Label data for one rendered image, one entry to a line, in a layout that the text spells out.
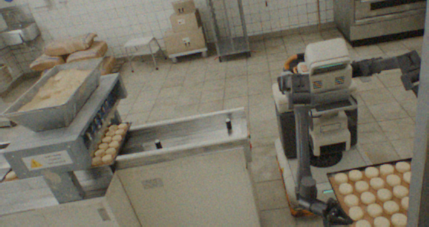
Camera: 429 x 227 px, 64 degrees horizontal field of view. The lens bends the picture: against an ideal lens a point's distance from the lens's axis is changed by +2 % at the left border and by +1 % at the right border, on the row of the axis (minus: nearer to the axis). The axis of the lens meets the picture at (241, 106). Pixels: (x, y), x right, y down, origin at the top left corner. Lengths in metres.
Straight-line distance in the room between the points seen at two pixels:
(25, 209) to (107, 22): 4.43
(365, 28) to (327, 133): 2.99
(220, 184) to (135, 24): 4.37
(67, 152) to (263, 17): 4.45
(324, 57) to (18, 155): 1.50
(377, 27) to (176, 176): 3.75
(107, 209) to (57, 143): 0.43
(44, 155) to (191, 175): 0.71
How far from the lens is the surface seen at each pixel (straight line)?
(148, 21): 5.89
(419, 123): 0.51
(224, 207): 2.08
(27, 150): 1.78
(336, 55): 1.85
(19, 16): 6.67
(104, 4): 6.03
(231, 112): 2.02
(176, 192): 2.01
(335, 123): 2.12
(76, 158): 1.72
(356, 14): 4.84
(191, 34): 5.33
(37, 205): 2.01
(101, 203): 1.88
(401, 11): 5.04
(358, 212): 1.34
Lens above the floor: 1.91
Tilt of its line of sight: 30 degrees down
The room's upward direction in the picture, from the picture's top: 11 degrees counter-clockwise
